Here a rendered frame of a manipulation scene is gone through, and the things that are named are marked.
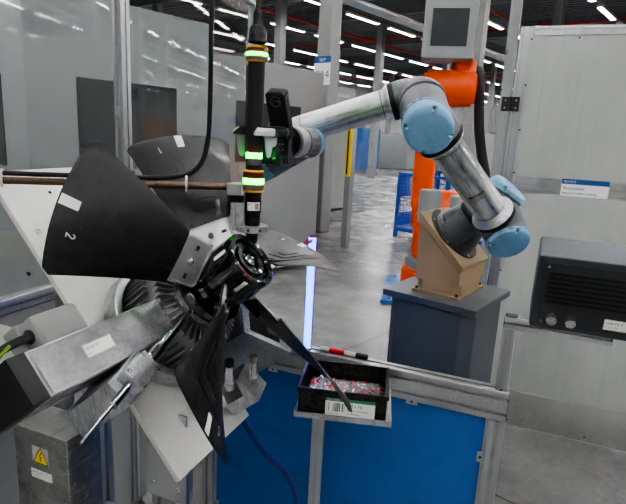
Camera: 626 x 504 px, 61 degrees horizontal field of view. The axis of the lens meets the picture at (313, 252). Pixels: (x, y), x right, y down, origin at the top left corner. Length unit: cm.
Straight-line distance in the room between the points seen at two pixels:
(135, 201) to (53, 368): 29
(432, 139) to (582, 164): 157
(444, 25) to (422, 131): 374
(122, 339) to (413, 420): 87
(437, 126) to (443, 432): 80
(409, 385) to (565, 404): 167
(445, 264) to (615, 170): 133
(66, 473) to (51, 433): 9
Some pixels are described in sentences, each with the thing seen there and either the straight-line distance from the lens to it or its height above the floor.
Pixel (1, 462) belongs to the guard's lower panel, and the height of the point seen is 55.
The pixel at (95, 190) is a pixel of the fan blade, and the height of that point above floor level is 136.
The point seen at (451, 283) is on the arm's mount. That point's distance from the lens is 163.
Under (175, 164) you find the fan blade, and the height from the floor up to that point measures 139.
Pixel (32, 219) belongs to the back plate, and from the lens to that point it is 117.
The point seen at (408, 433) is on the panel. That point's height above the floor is 67.
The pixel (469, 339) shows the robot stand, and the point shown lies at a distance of 164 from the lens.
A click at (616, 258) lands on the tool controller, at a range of 132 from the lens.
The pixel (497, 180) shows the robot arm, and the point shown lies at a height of 136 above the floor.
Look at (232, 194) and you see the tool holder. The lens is 109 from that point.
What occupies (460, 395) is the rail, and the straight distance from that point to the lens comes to 146.
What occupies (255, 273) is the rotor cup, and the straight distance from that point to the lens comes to 101.
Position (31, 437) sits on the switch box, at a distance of 130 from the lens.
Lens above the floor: 147
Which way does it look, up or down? 13 degrees down
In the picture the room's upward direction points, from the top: 3 degrees clockwise
